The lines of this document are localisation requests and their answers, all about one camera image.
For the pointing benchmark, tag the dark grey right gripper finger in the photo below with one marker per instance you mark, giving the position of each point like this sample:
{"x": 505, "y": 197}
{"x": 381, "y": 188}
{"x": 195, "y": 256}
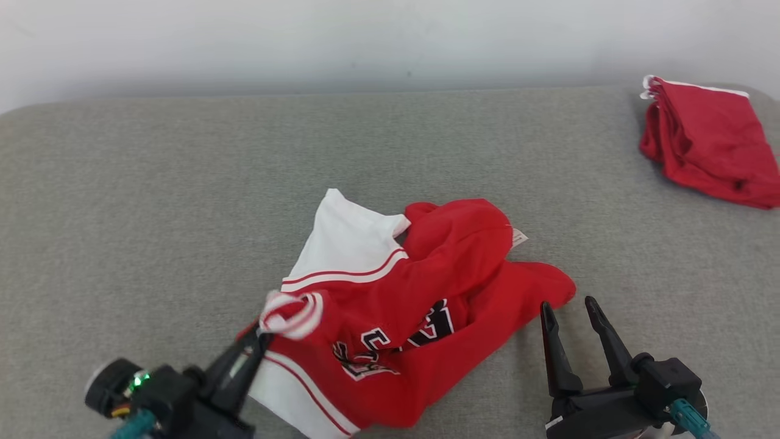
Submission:
{"x": 614, "y": 353}
{"x": 557, "y": 360}

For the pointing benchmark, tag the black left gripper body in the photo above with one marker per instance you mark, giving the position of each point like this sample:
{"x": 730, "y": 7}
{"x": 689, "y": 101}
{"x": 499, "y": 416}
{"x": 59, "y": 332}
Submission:
{"x": 213, "y": 421}

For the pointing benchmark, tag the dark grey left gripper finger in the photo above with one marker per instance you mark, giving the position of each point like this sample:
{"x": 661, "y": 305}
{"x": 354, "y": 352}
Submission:
{"x": 230, "y": 369}
{"x": 250, "y": 384}

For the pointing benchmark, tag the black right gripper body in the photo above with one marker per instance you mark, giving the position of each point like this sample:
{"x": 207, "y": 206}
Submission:
{"x": 597, "y": 414}

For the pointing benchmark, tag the red Bulls jersey shirt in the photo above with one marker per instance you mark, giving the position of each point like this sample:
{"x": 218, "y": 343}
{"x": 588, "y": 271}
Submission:
{"x": 457, "y": 262}

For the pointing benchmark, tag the red shorts with white trim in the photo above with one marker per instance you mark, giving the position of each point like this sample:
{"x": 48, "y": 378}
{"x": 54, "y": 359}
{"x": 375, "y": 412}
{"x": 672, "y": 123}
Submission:
{"x": 713, "y": 140}

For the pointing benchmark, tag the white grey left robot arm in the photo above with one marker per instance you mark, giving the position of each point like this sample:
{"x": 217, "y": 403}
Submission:
{"x": 106, "y": 387}

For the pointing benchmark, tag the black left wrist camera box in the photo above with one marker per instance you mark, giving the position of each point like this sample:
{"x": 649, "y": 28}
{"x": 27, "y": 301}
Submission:
{"x": 167, "y": 396}

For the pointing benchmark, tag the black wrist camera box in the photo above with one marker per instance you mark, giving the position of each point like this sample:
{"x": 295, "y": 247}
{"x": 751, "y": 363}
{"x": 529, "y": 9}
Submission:
{"x": 167, "y": 396}
{"x": 667, "y": 381}

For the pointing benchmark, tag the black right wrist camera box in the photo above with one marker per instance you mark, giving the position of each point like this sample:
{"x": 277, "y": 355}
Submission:
{"x": 667, "y": 381}

